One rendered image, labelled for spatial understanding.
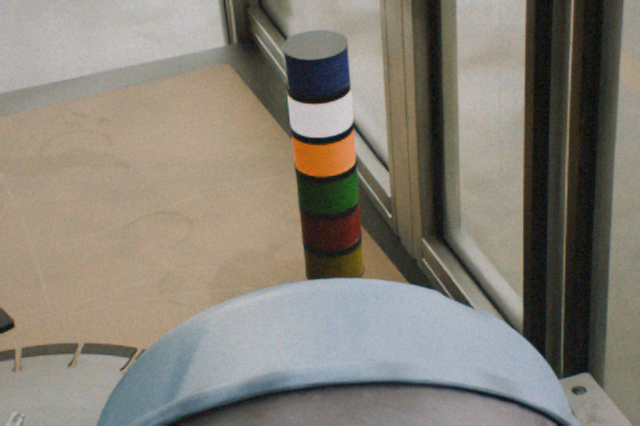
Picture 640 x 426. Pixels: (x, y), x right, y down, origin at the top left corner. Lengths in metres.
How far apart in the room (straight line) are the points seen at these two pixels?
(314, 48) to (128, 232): 0.62
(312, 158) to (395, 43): 0.38
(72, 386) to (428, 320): 0.71
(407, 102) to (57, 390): 0.50
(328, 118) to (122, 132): 0.80
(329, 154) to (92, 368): 0.23
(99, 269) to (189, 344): 1.15
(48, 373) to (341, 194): 0.25
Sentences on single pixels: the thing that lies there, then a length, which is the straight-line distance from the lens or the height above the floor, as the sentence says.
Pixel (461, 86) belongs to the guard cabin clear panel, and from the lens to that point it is 1.21.
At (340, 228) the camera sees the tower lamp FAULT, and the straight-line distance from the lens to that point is 0.96.
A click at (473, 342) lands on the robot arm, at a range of 0.28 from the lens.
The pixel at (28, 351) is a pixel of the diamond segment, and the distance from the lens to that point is 1.01.
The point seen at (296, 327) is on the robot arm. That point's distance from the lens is 0.27.
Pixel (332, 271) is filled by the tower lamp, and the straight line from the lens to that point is 0.98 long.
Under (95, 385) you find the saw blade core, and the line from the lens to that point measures 0.97.
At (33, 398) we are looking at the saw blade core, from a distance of 0.97.
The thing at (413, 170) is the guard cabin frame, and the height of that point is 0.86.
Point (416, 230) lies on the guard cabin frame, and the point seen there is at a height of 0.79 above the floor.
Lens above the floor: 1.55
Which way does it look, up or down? 33 degrees down
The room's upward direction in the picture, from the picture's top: 5 degrees counter-clockwise
